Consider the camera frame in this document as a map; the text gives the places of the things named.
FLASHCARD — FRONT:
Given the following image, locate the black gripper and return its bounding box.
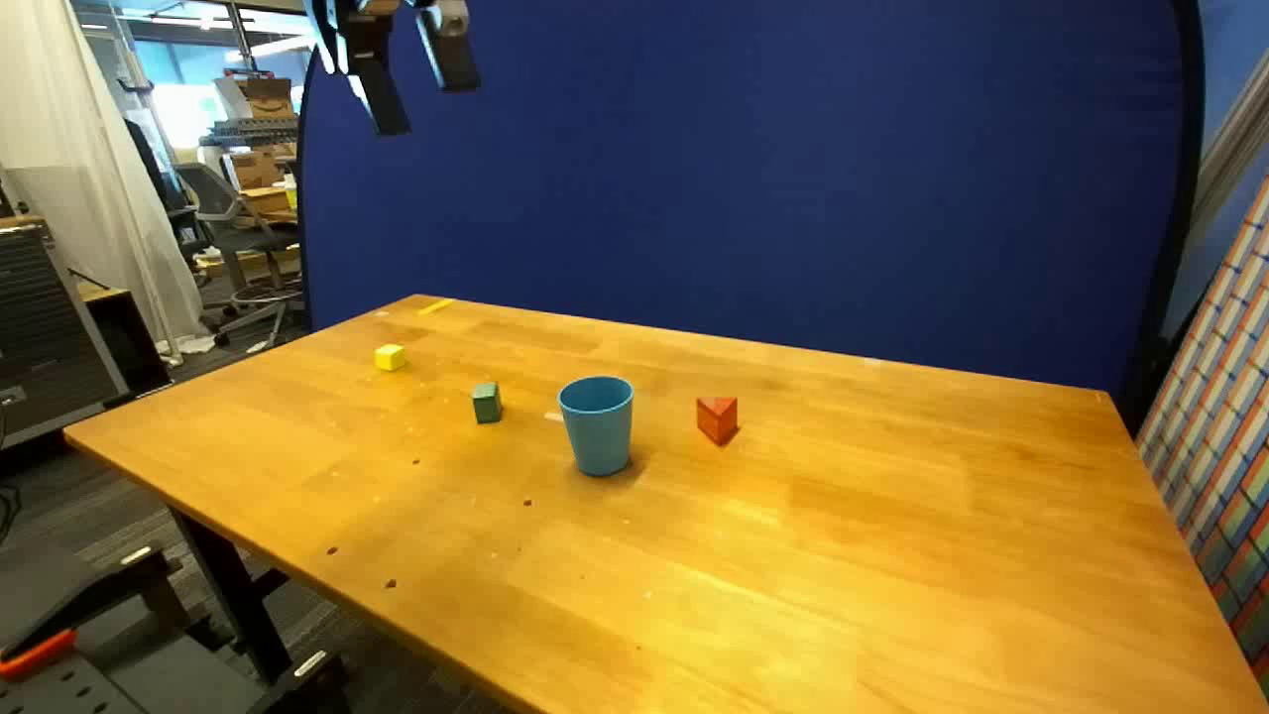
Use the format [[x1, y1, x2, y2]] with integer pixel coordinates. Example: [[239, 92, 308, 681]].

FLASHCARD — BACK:
[[304, 0, 483, 139]]

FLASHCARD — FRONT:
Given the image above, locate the green block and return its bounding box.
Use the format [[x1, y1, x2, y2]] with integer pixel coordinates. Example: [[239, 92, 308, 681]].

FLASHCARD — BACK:
[[466, 381, 507, 427]]

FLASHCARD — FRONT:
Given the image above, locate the light blue cup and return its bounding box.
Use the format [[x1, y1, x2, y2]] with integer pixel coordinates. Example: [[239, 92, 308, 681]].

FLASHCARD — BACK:
[[556, 373, 637, 480]]

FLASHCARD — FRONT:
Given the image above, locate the orange triangular block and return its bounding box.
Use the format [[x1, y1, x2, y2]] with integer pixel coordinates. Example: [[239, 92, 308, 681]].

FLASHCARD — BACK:
[[695, 391, 741, 451]]

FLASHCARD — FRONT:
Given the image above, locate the metal storage shelf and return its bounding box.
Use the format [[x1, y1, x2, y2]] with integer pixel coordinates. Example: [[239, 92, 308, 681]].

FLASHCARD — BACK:
[[193, 62, 308, 348]]

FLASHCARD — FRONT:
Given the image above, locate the white curtain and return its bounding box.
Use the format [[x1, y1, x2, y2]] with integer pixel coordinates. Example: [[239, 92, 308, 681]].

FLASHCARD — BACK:
[[0, 0, 219, 366]]

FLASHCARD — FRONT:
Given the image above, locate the black cabinet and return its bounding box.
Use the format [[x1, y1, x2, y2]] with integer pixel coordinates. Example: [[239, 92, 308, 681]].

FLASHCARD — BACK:
[[0, 215, 130, 451]]

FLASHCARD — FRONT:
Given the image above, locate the black table leg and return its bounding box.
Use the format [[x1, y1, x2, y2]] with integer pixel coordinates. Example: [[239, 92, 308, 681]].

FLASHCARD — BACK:
[[166, 505, 296, 687]]

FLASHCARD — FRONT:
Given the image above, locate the black floor equipment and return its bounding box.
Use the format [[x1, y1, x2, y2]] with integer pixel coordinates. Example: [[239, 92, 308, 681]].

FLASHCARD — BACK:
[[0, 542, 358, 714]]

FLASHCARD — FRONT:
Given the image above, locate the colourful checkered panel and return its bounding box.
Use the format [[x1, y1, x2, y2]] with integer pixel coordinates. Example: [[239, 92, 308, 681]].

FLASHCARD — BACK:
[[1130, 174, 1269, 694]]

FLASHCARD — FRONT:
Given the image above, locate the orange handle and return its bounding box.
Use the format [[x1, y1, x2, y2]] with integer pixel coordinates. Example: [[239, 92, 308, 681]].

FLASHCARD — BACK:
[[0, 625, 81, 681]]

